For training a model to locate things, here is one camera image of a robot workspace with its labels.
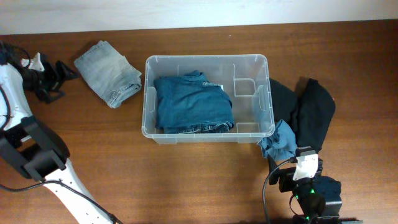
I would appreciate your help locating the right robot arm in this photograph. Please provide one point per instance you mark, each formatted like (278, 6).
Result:
(319, 197)

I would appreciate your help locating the black garment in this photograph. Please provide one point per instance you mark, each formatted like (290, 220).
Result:
(316, 108)
(284, 102)

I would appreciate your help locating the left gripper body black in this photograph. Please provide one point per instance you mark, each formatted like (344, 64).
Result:
(53, 79)

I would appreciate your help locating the clear plastic storage bin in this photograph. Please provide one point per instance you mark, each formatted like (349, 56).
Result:
(244, 78)

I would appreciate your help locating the light blue jeans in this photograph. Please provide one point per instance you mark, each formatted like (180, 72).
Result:
(109, 74)

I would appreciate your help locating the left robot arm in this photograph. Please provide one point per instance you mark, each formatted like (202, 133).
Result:
(32, 148)

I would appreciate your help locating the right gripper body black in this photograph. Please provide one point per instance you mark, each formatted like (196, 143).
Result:
(285, 182)

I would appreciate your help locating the dark blue jeans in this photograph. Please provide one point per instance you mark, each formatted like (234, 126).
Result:
(190, 103)

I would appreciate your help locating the crumpled blue cloth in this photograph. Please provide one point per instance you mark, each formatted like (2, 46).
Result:
(281, 145)

